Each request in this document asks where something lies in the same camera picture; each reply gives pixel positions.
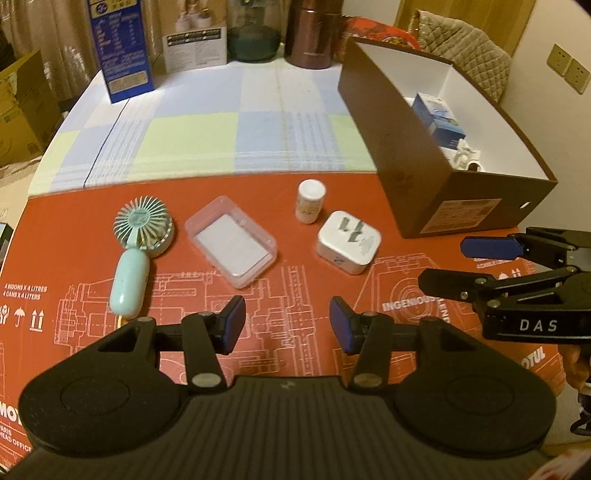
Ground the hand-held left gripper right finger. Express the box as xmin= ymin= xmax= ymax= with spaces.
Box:
xmin=329 ymin=296 xmax=483 ymax=391

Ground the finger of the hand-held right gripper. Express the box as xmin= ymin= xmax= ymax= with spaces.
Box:
xmin=418 ymin=265 xmax=583 ymax=308
xmin=462 ymin=226 xmax=591 ymax=269

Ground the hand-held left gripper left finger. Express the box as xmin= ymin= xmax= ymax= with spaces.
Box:
xmin=95 ymin=295 xmax=247 ymax=391

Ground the brown cardboard shoebox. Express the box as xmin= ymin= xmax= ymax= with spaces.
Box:
xmin=338 ymin=36 xmax=559 ymax=240

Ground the blue and white small box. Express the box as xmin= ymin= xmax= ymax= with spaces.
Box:
xmin=412 ymin=92 xmax=466 ymax=148

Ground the person's right hand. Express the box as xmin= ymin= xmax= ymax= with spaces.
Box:
xmin=561 ymin=344 xmax=591 ymax=394

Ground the red printed cardboard sheet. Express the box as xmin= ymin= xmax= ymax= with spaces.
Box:
xmin=0 ymin=173 xmax=566 ymax=467

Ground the white power adapter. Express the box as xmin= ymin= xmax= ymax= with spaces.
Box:
xmin=316 ymin=211 xmax=382 ymax=276

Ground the clear plastic case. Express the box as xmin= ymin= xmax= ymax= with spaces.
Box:
xmin=185 ymin=195 xmax=278 ymax=289

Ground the mint green handheld fan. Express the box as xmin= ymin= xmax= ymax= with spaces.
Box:
xmin=109 ymin=196 xmax=176 ymax=319

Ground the small white bottle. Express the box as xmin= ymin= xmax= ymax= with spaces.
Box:
xmin=295 ymin=180 xmax=327 ymax=225

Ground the pastel checked tablecloth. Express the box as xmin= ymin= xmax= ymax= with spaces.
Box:
xmin=28 ymin=58 xmax=384 ymax=197

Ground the quilted chair cover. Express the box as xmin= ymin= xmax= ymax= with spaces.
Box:
xmin=409 ymin=9 xmax=513 ymax=104

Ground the red printed tin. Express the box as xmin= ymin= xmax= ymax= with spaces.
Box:
xmin=344 ymin=16 xmax=421 ymax=51

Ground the brown metal canister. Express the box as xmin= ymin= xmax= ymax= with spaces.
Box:
xmin=323 ymin=0 xmax=348 ymax=64
xmin=285 ymin=0 xmax=331 ymax=70

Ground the green glass jar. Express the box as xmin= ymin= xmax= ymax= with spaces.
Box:
xmin=228 ymin=0 xmax=282 ymax=63

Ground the tall blue carton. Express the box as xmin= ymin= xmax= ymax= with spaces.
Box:
xmin=88 ymin=0 xmax=154 ymax=104

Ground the white product box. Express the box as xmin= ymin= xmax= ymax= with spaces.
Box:
xmin=163 ymin=0 xmax=228 ymax=75

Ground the brown cardboard box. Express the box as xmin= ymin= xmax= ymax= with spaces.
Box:
xmin=0 ymin=48 xmax=63 ymax=167

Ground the beige patterned curtain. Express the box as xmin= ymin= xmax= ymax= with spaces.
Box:
xmin=0 ymin=0 xmax=167 ymax=100

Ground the gold wall socket plate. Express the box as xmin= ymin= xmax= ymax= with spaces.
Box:
xmin=547 ymin=44 xmax=573 ymax=77
xmin=566 ymin=58 xmax=591 ymax=95

